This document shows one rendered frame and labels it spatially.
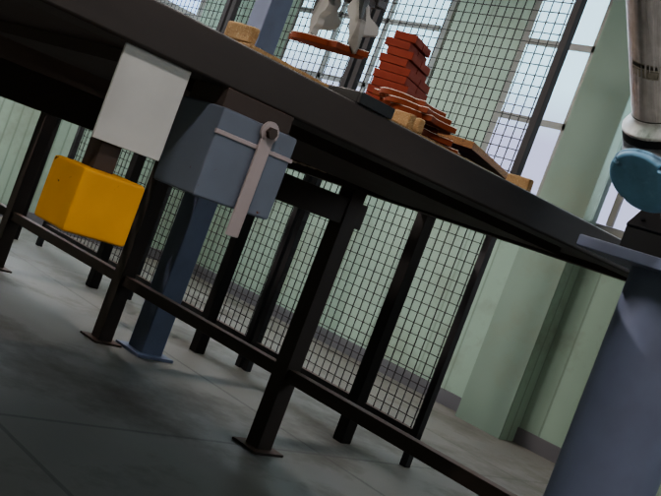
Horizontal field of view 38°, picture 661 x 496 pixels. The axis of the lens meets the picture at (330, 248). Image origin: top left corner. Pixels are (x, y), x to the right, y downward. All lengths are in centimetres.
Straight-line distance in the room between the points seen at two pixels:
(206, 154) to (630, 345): 80
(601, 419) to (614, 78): 368
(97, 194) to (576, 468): 93
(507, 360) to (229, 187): 391
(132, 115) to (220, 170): 14
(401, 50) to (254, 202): 149
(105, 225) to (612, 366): 89
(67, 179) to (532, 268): 410
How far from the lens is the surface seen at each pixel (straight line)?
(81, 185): 117
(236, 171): 129
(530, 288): 511
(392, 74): 274
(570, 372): 508
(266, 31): 379
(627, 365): 168
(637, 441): 169
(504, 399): 509
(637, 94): 150
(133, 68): 121
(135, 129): 122
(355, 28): 163
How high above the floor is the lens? 74
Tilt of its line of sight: 2 degrees down
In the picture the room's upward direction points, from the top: 21 degrees clockwise
